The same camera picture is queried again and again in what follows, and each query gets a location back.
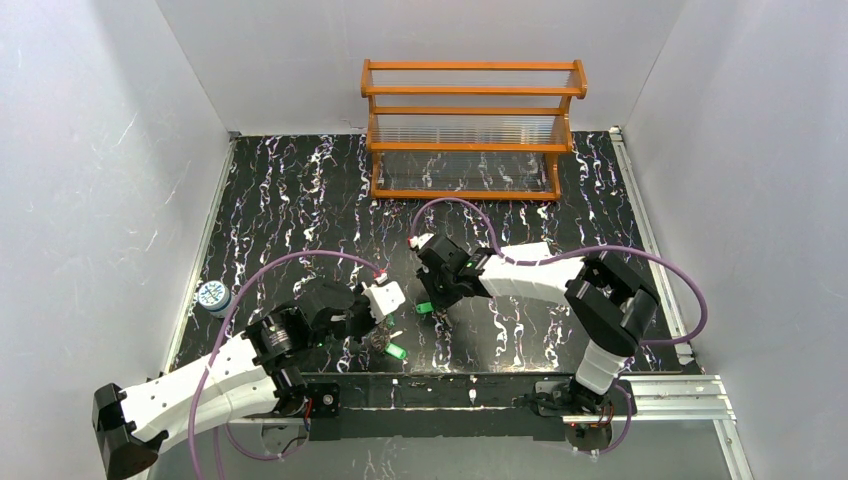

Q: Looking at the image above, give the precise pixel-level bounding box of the green tag key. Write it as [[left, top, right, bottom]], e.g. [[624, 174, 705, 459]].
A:
[[384, 342, 407, 360]]

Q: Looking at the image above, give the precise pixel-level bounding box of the purple cable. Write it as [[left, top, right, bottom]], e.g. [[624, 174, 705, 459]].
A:
[[188, 249, 388, 480], [407, 197, 709, 457]]

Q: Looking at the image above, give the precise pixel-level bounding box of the metal keyring with red handle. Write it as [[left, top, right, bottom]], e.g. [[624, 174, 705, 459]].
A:
[[368, 316, 395, 352]]

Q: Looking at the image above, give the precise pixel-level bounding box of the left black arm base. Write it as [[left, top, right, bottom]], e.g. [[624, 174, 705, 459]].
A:
[[268, 381, 341, 419]]

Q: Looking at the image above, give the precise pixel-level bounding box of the aluminium front rail frame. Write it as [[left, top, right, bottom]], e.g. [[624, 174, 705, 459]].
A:
[[123, 374, 755, 480]]

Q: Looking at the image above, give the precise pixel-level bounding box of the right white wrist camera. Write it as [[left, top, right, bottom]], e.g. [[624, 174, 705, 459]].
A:
[[408, 233, 434, 252]]

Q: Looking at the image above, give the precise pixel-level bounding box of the orange wooden shelf rack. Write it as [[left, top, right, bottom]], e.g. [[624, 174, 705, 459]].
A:
[[360, 59, 588, 202]]

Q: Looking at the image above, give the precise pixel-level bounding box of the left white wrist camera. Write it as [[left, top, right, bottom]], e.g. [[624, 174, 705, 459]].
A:
[[363, 281, 406, 324]]

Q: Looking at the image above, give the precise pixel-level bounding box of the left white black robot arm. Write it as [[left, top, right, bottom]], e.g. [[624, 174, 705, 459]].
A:
[[92, 279, 405, 479]]

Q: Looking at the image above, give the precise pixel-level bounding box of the small blue white jar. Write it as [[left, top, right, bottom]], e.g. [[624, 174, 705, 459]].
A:
[[195, 280, 233, 319]]

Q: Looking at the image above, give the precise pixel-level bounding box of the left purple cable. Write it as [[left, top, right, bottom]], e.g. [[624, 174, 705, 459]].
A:
[[188, 249, 388, 480]]

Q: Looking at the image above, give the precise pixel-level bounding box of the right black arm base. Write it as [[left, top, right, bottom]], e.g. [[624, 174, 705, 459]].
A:
[[512, 377, 638, 455]]

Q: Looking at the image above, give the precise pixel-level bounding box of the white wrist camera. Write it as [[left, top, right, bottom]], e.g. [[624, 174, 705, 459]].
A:
[[363, 281, 406, 324], [408, 233, 434, 252]]

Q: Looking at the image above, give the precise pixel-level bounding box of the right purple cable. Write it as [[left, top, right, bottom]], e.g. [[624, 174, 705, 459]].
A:
[[407, 197, 709, 457]]

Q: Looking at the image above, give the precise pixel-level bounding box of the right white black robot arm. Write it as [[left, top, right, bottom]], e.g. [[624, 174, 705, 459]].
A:
[[408, 234, 660, 397]]

